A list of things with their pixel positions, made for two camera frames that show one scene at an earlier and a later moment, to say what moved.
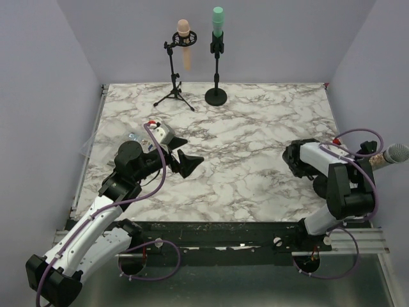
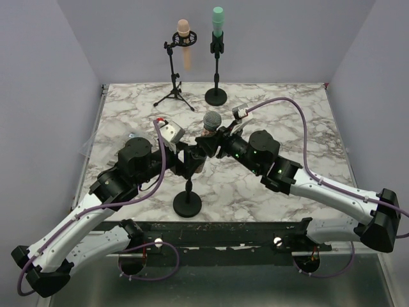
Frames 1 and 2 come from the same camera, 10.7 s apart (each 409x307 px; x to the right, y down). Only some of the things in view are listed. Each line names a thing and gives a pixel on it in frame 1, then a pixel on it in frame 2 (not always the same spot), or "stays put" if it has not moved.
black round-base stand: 216,96 stays put
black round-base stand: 349,187 → 187,204
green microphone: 217,21 stays put
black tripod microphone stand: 180,41 stays put
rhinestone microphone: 395,153 → 212,121
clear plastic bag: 105,143 stays put
